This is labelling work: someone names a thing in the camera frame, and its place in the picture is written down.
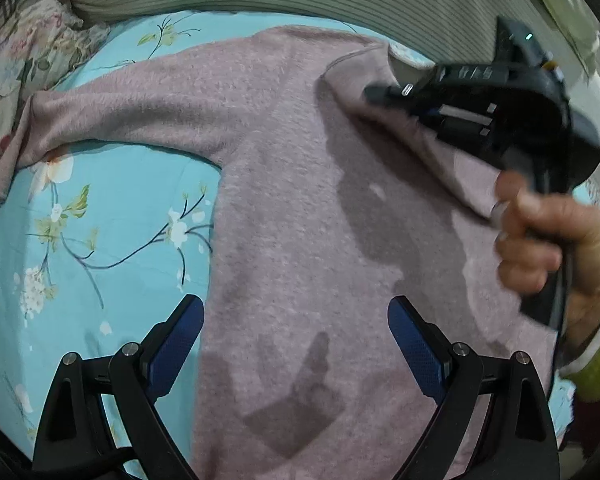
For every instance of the turquoise floral bed sheet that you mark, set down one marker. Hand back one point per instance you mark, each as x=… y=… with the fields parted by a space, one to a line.
x=101 y=240

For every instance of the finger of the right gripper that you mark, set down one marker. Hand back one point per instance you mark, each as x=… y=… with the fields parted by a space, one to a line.
x=408 y=97

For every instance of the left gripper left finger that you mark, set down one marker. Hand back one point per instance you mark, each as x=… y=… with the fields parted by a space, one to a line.
x=100 y=413

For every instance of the light green pillow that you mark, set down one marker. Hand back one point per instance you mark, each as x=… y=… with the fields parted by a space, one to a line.
x=578 y=23

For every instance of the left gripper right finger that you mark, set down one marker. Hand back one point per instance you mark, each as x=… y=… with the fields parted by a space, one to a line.
x=517 y=438

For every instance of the floral quilted blanket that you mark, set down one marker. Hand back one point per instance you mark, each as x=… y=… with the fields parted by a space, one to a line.
x=41 y=41

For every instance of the pink fuzzy sweater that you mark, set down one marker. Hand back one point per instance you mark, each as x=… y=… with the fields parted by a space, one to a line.
x=328 y=207

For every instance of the person's right hand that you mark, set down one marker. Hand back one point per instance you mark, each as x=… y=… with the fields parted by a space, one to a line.
x=533 y=226

